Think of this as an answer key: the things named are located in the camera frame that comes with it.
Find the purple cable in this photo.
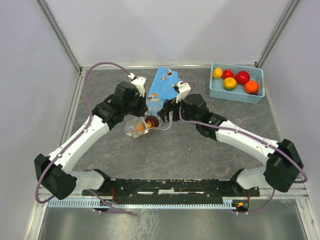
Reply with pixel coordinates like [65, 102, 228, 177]
[178, 80, 309, 215]
[34, 61, 136, 205]

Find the clear zip top bag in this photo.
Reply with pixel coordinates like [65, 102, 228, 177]
[123, 98, 173, 138]

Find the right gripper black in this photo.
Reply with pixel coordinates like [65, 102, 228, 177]
[157, 92, 199, 126]

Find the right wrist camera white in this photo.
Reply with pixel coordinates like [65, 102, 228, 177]
[172, 81, 192, 104]

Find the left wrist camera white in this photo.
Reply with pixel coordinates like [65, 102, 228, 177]
[128, 72, 147, 97]

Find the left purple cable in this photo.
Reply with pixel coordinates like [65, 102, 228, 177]
[34, 61, 136, 205]

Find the orange fruit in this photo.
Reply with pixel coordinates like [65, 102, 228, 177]
[244, 80, 259, 95]

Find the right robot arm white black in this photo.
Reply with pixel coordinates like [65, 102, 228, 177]
[157, 94, 304, 196]

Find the dark red purple fruit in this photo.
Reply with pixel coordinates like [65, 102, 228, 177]
[145, 115, 160, 129]

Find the small yellow fruit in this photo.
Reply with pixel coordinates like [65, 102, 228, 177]
[212, 67, 224, 79]

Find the light blue cable duct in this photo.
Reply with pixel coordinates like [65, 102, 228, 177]
[47, 196, 247, 209]

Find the red apple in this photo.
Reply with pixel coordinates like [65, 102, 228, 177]
[235, 71, 251, 85]

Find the light blue plastic basket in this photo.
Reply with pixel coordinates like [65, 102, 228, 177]
[209, 62, 266, 104]

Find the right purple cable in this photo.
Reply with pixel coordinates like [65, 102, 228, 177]
[178, 80, 309, 215]

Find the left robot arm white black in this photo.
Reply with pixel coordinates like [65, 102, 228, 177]
[34, 77, 148, 200]

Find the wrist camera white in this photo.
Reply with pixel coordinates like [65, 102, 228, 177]
[172, 81, 192, 104]
[128, 72, 147, 97]

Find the blue patterned cloth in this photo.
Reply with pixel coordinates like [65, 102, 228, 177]
[146, 66, 180, 116]

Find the yellow green round fruit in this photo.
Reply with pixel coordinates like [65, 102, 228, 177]
[223, 77, 238, 91]

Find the red bell pepper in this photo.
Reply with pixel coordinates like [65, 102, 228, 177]
[221, 69, 235, 79]

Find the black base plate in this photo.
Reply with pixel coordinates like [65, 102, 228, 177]
[94, 178, 260, 205]

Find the green orange mango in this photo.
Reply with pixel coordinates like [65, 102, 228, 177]
[134, 122, 146, 133]

